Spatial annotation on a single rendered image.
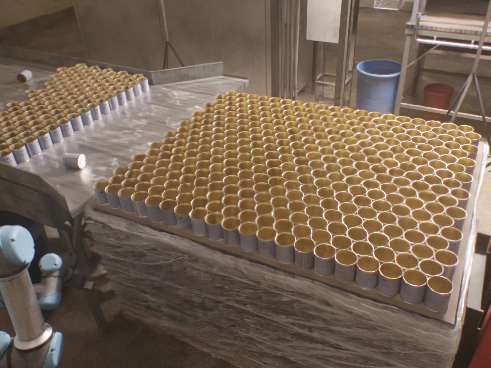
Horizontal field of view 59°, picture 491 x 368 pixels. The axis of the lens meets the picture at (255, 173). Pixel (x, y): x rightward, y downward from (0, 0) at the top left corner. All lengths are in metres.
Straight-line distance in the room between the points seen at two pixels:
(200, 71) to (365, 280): 2.02
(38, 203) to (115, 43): 3.38
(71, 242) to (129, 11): 3.28
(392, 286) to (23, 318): 1.13
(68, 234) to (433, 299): 1.66
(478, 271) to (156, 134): 1.64
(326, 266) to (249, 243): 0.28
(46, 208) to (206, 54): 2.82
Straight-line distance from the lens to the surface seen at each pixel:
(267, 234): 1.52
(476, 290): 1.87
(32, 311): 1.59
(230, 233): 1.52
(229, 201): 1.68
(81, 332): 2.91
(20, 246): 1.45
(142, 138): 2.36
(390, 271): 1.43
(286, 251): 1.44
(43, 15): 9.93
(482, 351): 1.77
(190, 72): 3.01
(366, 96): 4.51
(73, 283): 1.95
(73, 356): 2.82
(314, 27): 4.34
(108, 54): 5.55
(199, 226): 1.59
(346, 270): 1.39
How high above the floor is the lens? 2.17
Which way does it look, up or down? 34 degrees down
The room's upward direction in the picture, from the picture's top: 2 degrees counter-clockwise
